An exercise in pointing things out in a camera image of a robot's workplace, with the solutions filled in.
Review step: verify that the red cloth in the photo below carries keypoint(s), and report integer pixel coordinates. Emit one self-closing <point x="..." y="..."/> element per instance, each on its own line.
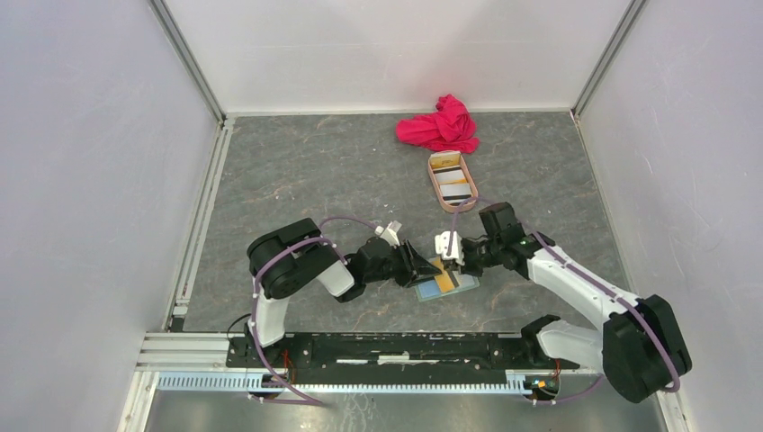
<point x="449" y="127"/>

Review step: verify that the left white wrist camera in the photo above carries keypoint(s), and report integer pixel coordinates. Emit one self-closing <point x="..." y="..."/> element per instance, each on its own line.
<point x="390" y="233"/>

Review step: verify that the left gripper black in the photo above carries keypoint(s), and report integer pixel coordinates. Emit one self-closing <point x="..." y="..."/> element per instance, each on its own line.
<point x="421" y="267"/>

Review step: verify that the green card holder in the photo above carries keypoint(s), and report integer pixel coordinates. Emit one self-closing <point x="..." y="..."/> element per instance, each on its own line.
<point x="427" y="291"/>

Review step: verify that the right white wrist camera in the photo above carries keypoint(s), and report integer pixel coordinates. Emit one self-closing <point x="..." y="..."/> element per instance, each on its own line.
<point x="448" y="247"/>

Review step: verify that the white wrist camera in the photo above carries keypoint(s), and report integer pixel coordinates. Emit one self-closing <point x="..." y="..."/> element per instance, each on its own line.
<point x="390" y="233"/>
<point x="448" y="247"/>

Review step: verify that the pink oval tray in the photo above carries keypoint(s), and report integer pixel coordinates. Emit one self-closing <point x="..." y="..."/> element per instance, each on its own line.
<point x="463" y="166"/>

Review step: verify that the yellow credit card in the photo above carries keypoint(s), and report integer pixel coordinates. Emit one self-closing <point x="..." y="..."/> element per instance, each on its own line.
<point x="447" y="282"/>

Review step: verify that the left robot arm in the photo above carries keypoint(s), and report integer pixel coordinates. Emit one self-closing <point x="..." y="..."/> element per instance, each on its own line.
<point x="286" y="260"/>

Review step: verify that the printed card in tray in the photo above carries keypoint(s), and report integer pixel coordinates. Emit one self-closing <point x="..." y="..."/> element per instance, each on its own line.
<point x="452" y="176"/>

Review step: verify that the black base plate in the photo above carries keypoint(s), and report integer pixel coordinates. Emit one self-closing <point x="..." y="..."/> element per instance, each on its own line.
<point x="396" y="358"/>

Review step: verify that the white slotted cable duct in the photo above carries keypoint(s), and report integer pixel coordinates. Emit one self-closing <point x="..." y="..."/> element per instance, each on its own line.
<point x="255" y="382"/>

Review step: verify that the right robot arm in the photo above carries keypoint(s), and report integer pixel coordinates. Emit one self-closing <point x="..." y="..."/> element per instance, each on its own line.
<point x="635" y="343"/>

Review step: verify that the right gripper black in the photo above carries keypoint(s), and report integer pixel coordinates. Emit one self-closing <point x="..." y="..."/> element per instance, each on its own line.
<point x="467" y="267"/>

